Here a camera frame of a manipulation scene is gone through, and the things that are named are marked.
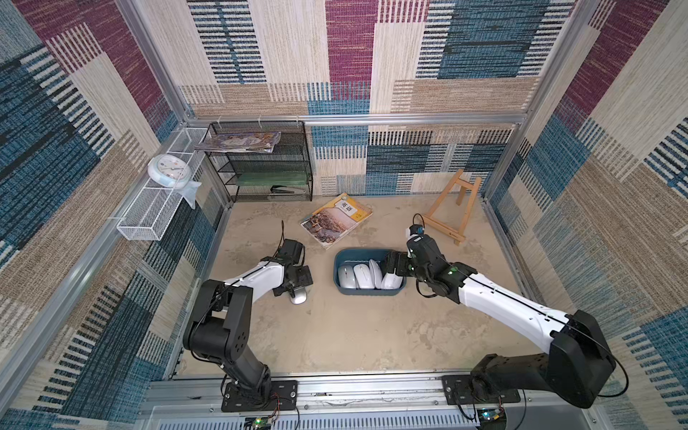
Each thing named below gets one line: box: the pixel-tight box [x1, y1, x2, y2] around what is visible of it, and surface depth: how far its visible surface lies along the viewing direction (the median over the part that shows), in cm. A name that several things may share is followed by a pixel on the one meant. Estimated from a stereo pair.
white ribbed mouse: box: [379, 272, 404, 290], surface depth 93 cm
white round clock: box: [147, 154, 192, 190], surface depth 76 cm
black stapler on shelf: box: [270, 184, 295, 194], surface depth 111 cm
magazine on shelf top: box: [194, 131, 282, 155], surface depth 87 cm
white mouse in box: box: [352, 263, 376, 290], surface depth 95 cm
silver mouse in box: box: [337, 264, 358, 290], surface depth 96 cm
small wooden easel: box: [422, 169, 482, 247], surface depth 104 cm
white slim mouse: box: [368, 258, 383, 290], surface depth 93 cm
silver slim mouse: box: [289, 286, 308, 305], surface depth 93 cm
